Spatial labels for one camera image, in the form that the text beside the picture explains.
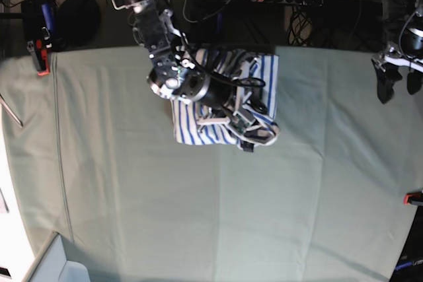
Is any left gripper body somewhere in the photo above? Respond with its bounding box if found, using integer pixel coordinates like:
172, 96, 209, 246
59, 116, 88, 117
371, 44, 422, 72

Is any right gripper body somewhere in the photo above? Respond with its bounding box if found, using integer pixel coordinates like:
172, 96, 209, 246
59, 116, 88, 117
196, 57, 264, 130

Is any blue white striped t-shirt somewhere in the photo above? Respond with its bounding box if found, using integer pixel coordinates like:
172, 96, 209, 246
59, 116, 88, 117
167, 49, 280, 153

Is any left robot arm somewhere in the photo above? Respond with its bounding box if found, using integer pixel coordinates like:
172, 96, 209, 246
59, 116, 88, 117
371, 0, 422, 104

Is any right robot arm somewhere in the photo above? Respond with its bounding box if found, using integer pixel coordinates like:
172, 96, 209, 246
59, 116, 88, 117
112, 0, 268, 133

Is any red clamp right edge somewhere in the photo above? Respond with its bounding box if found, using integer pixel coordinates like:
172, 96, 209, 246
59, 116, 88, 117
403, 191, 423, 207

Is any green table cloth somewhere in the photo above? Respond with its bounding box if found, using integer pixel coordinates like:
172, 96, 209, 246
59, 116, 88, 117
1, 47, 422, 281

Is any black round base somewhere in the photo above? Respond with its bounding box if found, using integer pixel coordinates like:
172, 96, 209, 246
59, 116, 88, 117
57, 0, 101, 48

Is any red black clamp left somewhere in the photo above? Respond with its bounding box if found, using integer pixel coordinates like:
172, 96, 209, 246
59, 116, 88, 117
27, 26, 52, 77

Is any grey metal rod left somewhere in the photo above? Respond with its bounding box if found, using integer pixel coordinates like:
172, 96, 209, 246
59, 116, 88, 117
0, 95, 23, 128

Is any white bin bottom left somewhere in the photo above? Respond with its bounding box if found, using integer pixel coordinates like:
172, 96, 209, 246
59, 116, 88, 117
22, 231, 91, 282

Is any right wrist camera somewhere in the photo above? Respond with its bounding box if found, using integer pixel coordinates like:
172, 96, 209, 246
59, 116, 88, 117
229, 107, 256, 136

